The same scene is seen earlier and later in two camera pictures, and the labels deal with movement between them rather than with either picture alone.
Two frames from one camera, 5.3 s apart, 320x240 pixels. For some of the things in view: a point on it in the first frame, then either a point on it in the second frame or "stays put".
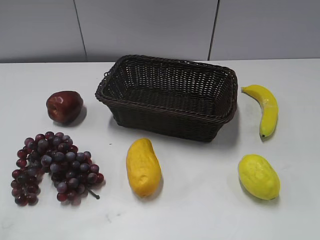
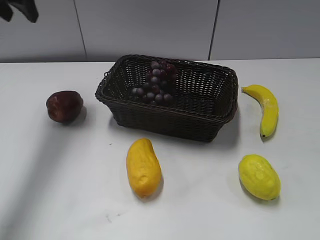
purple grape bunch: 72,173 to 160,87
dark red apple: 64,107 stays put
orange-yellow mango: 143,167 stays put
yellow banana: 269,109 stays put
